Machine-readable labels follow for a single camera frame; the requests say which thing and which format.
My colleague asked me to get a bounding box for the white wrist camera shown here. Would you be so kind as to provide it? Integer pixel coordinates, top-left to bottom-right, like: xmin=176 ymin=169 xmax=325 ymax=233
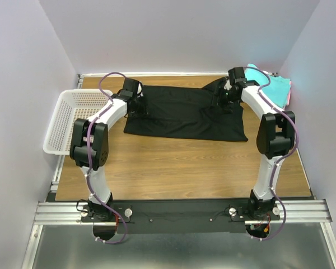
xmin=223 ymin=77 xmax=231 ymax=91
xmin=137 ymin=81 xmax=143 ymax=98

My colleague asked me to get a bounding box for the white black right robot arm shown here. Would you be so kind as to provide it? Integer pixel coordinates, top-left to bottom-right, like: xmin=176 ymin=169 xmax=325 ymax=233
xmin=212 ymin=67 xmax=298 ymax=219

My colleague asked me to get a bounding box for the folded turquoise t shirt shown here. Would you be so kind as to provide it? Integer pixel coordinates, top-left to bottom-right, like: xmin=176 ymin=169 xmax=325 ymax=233
xmin=245 ymin=63 xmax=290 ymax=109

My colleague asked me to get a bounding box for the black t shirt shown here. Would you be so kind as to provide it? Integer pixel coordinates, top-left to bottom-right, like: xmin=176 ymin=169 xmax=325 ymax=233
xmin=124 ymin=77 xmax=248 ymax=142

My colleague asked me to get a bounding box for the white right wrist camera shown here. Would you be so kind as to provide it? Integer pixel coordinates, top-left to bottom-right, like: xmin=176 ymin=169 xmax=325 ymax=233
xmin=223 ymin=77 xmax=231 ymax=91

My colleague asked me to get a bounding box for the aluminium frame rail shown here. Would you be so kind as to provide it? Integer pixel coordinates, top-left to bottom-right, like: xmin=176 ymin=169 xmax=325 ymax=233
xmin=34 ymin=200 xmax=332 ymax=225

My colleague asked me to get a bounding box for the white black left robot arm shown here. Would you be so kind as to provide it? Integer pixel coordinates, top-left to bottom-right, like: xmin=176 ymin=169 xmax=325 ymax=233
xmin=69 ymin=78 xmax=144 ymax=221

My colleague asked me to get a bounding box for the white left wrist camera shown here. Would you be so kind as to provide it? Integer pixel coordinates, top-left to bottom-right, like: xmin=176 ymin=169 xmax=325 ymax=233
xmin=137 ymin=81 xmax=143 ymax=98

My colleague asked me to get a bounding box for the white plastic laundry basket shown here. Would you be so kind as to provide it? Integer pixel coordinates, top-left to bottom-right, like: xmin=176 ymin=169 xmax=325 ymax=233
xmin=43 ymin=89 xmax=109 ymax=155

